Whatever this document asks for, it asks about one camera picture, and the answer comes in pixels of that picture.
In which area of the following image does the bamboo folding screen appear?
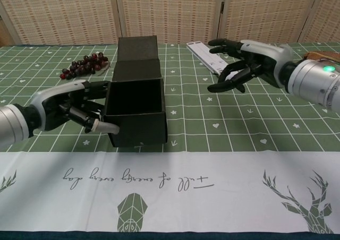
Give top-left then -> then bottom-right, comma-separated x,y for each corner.
0,0 -> 340,46

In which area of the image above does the green checked deer tablecloth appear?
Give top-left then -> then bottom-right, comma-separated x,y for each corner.
0,42 -> 340,234

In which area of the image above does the white folding stand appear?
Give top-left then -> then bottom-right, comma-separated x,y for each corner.
185,41 -> 240,76

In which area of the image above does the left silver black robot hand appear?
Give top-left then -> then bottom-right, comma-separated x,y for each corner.
29,80 -> 120,134

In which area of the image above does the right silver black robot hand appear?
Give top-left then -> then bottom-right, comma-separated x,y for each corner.
207,39 -> 295,93

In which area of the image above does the black foldable cardboard box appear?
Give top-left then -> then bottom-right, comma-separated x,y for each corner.
103,36 -> 168,148

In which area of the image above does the dark red grape bunch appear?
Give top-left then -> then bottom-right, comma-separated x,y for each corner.
59,52 -> 109,81

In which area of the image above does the round woven brown coaster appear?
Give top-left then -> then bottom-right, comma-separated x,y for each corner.
302,50 -> 340,65

